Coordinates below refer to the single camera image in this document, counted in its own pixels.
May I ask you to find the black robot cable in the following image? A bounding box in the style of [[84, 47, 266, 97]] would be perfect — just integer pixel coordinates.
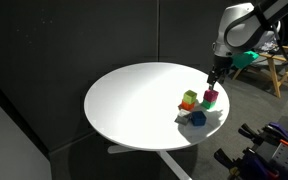
[[272, 22, 288, 77]]

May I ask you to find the pink block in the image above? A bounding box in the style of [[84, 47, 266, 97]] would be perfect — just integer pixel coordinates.
[[202, 88, 220, 103]]

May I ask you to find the wooden lounge chair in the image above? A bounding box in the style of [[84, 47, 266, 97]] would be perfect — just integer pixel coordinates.
[[231, 45, 288, 99]]

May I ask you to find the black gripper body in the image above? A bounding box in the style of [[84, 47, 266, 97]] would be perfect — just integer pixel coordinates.
[[211, 54, 234, 78]]

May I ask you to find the yellow-green block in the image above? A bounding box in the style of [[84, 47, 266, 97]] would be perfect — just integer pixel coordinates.
[[182, 89, 198, 105]]

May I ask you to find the clear plastic bag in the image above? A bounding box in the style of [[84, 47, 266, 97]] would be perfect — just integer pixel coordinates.
[[259, 35, 282, 54]]

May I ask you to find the blue block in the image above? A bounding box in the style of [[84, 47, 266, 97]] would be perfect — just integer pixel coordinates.
[[190, 110, 208, 127]]

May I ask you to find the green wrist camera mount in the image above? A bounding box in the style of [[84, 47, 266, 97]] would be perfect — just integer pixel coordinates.
[[231, 50, 260, 70]]

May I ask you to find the purple spring clamp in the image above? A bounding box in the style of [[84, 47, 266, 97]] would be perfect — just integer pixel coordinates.
[[238, 121, 288, 149], [213, 147, 281, 180]]

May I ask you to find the orange block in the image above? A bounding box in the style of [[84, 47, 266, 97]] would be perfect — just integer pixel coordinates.
[[180, 100, 196, 112]]

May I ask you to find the white table base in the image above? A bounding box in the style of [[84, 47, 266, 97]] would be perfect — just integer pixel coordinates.
[[107, 143, 194, 180]]

